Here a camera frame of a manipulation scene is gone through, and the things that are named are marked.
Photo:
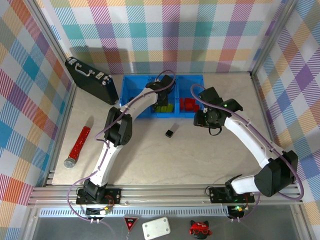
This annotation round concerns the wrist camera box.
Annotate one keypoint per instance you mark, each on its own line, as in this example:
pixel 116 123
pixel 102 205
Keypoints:
pixel 165 97
pixel 210 96

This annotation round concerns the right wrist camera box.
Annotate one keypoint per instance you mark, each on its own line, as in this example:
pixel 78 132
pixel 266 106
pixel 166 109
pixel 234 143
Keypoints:
pixel 210 96

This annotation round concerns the small circuit board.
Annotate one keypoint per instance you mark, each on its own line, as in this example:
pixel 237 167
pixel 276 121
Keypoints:
pixel 237 208
pixel 105 211

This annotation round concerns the red triangular stop button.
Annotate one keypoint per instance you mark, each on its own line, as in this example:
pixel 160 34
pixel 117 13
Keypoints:
pixel 130 223

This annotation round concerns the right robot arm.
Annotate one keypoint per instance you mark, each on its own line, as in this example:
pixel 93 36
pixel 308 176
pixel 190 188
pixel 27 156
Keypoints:
pixel 250 140

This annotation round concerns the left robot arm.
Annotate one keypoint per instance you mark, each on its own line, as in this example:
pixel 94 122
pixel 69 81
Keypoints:
pixel 110 160

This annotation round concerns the red glitter tube silver cap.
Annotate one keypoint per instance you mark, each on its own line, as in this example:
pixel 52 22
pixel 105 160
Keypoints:
pixel 80 142

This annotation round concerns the aluminium frame post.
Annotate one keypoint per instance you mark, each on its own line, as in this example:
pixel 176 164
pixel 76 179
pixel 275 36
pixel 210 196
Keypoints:
pixel 50 30
pixel 272 37

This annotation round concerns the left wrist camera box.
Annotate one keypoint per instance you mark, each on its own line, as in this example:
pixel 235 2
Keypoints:
pixel 165 97

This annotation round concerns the black cat figure red glasses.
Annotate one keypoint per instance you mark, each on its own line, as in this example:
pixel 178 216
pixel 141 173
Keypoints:
pixel 200 228

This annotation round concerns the black carrying case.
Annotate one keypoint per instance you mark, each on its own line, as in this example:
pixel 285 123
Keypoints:
pixel 90 80

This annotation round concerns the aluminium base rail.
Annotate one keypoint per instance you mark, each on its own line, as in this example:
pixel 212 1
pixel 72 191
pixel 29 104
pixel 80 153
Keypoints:
pixel 162 193

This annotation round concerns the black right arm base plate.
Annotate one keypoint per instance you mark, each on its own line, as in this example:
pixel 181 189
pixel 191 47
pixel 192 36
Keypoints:
pixel 217 195

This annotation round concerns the aluminium side rail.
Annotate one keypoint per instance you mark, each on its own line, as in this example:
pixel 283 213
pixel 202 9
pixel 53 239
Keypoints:
pixel 67 110
pixel 264 112

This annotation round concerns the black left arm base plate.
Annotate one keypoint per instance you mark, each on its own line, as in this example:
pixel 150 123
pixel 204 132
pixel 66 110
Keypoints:
pixel 113 196

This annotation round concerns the white plastic box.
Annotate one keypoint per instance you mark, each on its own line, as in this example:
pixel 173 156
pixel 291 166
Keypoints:
pixel 156 228

